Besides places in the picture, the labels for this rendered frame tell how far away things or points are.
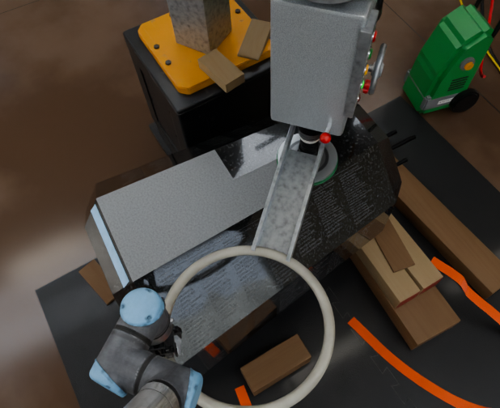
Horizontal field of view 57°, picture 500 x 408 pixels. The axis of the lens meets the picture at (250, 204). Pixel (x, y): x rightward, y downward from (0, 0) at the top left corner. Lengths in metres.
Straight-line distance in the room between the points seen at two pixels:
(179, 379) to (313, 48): 0.79
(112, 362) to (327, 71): 0.83
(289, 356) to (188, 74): 1.32
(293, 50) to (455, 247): 1.60
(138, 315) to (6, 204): 2.03
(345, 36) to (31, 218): 2.17
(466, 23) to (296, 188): 1.63
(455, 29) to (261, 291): 1.80
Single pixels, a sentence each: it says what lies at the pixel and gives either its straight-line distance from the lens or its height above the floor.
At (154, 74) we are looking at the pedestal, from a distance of 2.20.
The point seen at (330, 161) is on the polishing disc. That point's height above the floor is 0.89.
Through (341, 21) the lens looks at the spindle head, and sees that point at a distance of 1.10.
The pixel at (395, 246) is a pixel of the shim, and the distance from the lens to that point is 2.28.
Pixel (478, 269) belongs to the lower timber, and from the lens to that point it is 2.51.
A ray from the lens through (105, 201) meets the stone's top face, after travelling 1.70.
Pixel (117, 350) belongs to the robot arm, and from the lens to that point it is 1.05.
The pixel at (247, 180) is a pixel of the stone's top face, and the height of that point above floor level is 0.87.
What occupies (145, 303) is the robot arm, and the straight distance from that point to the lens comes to 1.05.
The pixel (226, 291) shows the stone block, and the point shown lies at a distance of 1.62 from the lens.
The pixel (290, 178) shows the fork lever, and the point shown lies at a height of 1.00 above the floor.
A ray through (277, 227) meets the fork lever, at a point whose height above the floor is 0.96.
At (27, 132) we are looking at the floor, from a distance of 3.24.
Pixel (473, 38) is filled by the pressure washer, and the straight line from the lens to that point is 2.79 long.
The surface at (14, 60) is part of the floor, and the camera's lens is 3.74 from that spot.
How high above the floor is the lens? 2.26
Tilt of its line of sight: 61 degrees down
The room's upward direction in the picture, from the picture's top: 5 degrees counter-clockwise
